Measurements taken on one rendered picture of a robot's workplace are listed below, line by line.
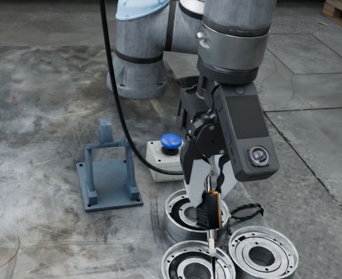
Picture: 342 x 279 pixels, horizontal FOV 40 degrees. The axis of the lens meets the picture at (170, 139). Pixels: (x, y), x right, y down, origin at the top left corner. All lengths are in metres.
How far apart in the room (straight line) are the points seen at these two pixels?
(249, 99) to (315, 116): 2.41
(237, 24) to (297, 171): 1.94
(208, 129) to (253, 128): 0.06
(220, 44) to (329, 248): 1.62
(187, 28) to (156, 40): 0.07
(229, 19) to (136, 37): 0.60
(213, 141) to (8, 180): 0.43
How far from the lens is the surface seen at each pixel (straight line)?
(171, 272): 0.68
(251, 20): 0.50
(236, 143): 0.51
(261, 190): 2.22
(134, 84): 1.11
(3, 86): 1.17
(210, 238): 0.65
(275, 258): 0.74
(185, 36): 1.07
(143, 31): 1.07
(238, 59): 0.51
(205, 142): 0.56
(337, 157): 2.62
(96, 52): 1.35
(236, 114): 0.52
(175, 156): 0.86
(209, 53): 0.52
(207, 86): 0.58
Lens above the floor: 1.35
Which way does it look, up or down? 34 degrees down
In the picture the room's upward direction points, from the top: 8 degrees clockwise
